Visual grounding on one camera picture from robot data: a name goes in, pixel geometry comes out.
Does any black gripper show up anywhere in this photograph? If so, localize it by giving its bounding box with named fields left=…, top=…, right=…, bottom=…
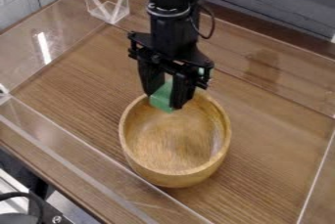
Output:
left=129, top=6, right=214, bottom=110

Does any green rectangular block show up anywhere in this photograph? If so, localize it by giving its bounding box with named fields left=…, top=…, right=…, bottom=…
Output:
left=147, top=67, right=206, bottom=114

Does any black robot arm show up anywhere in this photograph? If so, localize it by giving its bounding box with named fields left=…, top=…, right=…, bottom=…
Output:
left=129, top=0, right=214, bottom=112

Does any brown wooden bowl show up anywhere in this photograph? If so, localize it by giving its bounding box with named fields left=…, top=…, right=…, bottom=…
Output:
left=118, top=91, right=232, bottom=188

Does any clear acrylic corner bracket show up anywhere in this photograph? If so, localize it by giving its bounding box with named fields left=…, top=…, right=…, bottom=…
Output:
left=84, top=0, right=130, bottom=24

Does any black metal bracket with screw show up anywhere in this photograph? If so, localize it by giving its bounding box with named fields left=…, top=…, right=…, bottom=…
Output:
left=28, top=191, right=75, bottom=224

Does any black cable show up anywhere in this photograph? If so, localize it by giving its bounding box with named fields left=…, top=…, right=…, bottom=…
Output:
left=0, top=191, right=44, bottom=224

